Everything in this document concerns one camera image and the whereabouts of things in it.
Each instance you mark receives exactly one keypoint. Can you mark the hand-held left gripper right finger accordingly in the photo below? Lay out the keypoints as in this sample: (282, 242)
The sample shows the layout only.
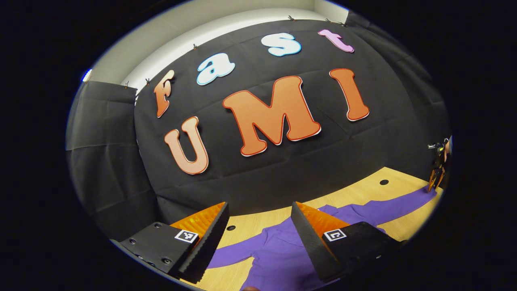
(313, 246)

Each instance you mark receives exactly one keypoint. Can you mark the row of small cloth clips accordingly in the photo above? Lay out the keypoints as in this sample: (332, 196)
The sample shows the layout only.
(291, 18)

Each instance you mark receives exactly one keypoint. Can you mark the purple shirt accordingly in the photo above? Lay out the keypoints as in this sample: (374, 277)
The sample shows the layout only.
(278, 254)

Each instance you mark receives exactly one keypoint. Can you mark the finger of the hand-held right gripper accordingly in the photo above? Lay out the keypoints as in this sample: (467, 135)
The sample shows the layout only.
(440, 178)
(431, 181)

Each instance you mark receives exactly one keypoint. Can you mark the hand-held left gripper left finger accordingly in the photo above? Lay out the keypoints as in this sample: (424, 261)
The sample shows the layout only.
(206, 246)

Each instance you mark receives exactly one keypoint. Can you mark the ceiling light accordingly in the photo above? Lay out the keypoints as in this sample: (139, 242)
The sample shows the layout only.
(87, 75)

